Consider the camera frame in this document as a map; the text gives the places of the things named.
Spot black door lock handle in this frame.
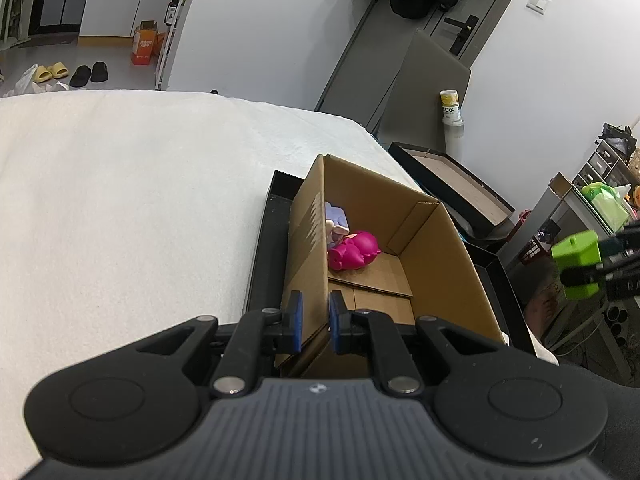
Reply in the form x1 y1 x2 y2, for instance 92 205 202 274
444 14 480 53

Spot grey desk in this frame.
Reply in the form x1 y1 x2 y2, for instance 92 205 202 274
500 172 640 386

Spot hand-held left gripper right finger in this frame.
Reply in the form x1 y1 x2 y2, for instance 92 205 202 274
328 291 501 397

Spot yellow-capped canister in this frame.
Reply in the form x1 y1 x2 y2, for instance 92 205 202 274
440 89 463 123

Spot red basket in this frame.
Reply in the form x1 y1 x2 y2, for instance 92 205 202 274
517 210 553 266

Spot brown cardboard box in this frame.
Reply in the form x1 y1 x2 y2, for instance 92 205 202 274
274 154 505 381

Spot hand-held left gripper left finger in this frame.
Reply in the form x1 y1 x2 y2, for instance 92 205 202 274
135 290 304 396

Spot green tissue pack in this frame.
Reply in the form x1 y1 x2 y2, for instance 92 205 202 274
581 182 631 233

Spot grey drawer organizer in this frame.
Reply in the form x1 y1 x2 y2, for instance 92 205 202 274
572 139 628 186

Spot orange carton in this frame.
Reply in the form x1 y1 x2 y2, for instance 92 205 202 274
131 20 158 67

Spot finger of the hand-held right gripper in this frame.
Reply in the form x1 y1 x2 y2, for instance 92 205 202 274
600 220 640 261
560 260 618 288

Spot purple cube toy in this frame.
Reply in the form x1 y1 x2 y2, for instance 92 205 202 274
324 201 351 250

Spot green hexagonal box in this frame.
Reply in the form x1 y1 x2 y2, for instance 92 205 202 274
551 231 603 301

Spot white plastic bag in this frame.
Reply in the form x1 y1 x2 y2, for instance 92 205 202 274
2 64 38 97

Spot black tray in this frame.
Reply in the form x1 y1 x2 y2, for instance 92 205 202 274
245 170 537 381

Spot pink figurine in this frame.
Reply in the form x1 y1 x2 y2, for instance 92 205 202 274
327 231 381 272

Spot black clutter on organizer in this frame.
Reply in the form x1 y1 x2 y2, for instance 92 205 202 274
599 122 638 153

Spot black frame with brown board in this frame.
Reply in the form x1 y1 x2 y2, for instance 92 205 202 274
389 141 516 238

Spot grey board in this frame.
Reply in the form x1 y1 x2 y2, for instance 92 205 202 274
377 29 472 146

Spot white cabinet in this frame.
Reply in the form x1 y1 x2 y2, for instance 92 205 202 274
79 0 193 38

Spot grey door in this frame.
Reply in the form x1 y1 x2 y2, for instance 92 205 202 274
315 0 531 126

